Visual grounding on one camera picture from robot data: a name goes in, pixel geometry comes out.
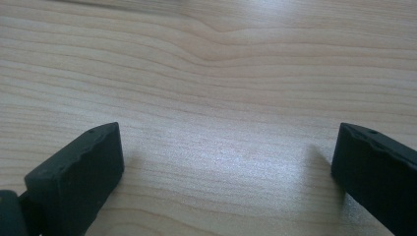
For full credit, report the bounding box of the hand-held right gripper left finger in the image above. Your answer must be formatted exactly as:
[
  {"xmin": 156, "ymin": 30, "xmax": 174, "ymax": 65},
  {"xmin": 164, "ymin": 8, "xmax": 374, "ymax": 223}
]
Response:
[{"xmin": 19, "ymin": 121, "xmax": 125, "ymax": 236}]

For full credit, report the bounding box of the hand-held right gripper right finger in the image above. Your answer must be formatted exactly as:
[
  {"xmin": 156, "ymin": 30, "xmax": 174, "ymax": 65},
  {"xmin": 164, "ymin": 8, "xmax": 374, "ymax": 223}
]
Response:
[{"xmin": 330, "ymin": 122, "xmax": 417, "ymax": 236}]

